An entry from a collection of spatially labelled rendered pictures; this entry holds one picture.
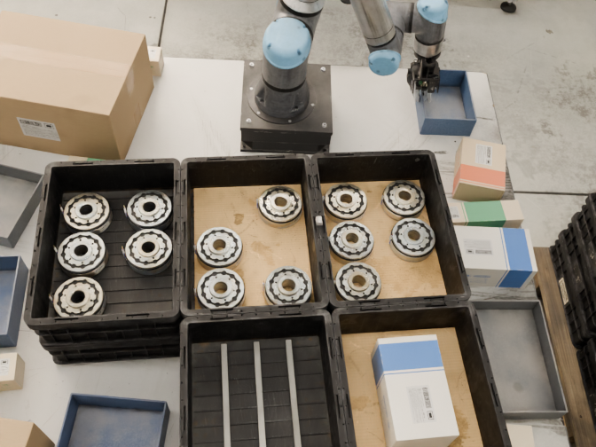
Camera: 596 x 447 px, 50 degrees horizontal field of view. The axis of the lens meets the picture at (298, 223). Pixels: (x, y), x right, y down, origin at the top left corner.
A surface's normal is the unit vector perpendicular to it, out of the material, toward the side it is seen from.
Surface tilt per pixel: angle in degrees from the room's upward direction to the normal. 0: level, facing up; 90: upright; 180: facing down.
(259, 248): 0
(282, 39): 9
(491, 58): 0
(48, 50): 0
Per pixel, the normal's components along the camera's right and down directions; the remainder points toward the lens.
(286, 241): 0.07, -0.54
